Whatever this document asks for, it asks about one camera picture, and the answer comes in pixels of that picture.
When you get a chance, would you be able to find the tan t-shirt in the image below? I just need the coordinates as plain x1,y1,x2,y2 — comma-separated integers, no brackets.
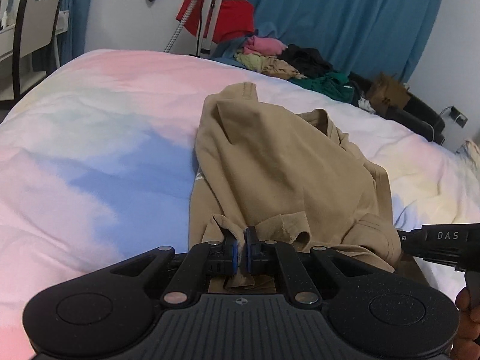
189,82,401,291

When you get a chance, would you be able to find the person right hand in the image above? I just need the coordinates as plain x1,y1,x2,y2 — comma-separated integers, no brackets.
450,288,480,360

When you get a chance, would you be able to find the pastel tie-dye bed sheet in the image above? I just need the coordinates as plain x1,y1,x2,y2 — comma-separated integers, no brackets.
1,50,479,359

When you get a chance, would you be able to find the brown paper bag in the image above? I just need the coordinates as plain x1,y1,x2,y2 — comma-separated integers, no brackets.
366,72,411,116

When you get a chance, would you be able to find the beige garment in pile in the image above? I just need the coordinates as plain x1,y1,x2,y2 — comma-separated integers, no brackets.
260,57,304,80

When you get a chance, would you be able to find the yellow green garment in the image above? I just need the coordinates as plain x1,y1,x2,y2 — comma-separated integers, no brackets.
234,52,269,72

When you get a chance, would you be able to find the black garment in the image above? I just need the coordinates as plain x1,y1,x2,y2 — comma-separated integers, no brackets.
278,44,372,107

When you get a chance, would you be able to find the pink garment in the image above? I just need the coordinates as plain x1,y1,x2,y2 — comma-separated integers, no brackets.
242,36,287,56

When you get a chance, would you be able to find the right blue curtain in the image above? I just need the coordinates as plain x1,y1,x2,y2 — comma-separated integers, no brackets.
213,0,449,83

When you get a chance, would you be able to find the blue curtain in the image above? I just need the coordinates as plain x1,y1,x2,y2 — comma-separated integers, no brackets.
213,0,449,83
58,0,91,64

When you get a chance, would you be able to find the red garment on stand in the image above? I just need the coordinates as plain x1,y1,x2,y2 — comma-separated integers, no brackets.
176,0,255,44

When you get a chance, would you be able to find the grey black chair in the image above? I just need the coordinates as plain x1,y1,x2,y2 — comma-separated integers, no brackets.
11,0,60,102

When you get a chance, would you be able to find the left blue curtain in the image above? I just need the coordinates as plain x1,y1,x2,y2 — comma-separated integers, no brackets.
58,0,91,64

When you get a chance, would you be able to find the white dresser desk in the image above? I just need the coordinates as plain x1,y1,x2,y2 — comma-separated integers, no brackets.
0,10,70,68

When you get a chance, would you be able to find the wall socket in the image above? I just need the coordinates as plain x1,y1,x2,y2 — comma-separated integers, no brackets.
449,106,468,128

